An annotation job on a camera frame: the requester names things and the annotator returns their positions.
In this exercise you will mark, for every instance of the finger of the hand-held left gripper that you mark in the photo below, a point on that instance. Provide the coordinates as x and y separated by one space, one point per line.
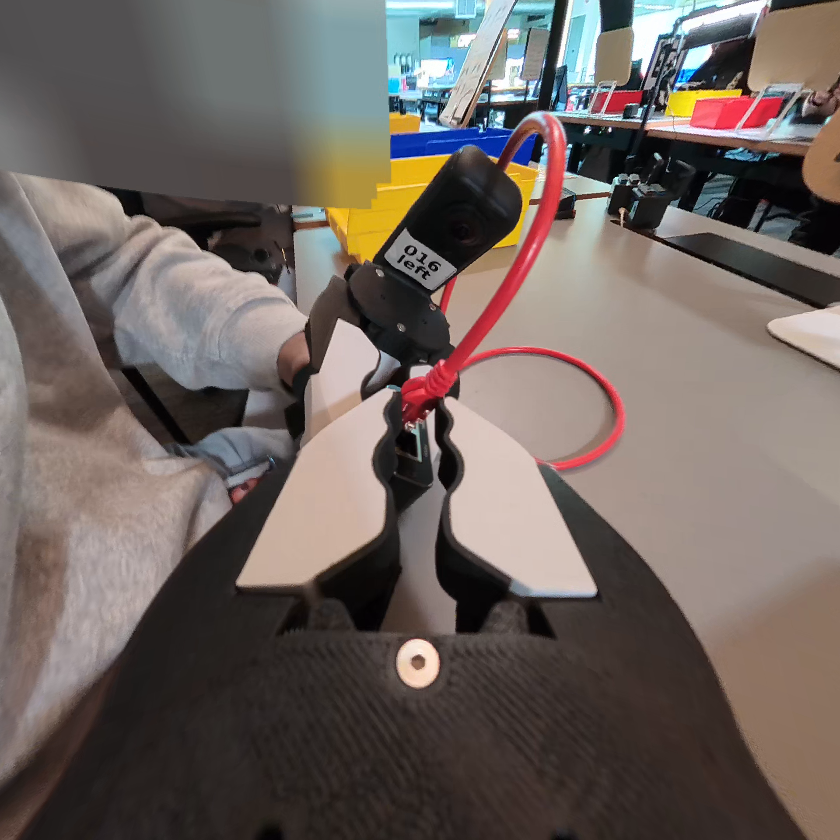
376 384

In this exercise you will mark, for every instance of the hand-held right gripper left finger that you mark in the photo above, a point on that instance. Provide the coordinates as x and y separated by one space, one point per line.
321 518

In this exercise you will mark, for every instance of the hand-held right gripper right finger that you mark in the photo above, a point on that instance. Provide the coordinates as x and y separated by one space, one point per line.
518 525

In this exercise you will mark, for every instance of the black network adapter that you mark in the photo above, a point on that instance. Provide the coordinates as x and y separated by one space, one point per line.
413 472

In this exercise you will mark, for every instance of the yellow storage bin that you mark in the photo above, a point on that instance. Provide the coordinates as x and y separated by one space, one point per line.
403 123
354 229

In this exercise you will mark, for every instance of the person's left hand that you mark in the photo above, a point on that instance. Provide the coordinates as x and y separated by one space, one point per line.
292 364

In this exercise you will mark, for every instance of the person's blue jeans leg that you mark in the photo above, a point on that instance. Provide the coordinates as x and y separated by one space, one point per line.
243 453

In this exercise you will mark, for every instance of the blue storage bin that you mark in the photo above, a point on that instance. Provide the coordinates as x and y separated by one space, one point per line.
420 145

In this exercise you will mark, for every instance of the small black box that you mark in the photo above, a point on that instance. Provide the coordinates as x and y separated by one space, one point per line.
565 203

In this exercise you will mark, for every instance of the person's grey hoodie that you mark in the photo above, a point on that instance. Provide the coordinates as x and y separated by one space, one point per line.
65 525

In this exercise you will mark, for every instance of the leaning white board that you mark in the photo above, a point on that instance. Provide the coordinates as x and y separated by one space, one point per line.
479 65

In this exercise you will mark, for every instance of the black clamp device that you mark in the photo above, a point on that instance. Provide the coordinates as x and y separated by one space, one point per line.
646 203

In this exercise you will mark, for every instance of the small red bin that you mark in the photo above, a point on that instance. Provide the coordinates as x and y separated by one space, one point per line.
613 102

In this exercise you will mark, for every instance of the black pole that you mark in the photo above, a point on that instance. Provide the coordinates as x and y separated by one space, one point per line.
554 52

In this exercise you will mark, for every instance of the background wooden table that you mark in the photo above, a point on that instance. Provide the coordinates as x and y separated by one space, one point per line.
689 134

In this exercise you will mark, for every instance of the small yellow bin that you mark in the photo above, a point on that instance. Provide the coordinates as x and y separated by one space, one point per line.
692 102

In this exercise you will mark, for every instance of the large red bin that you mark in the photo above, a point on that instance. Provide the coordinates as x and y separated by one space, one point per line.
735 113

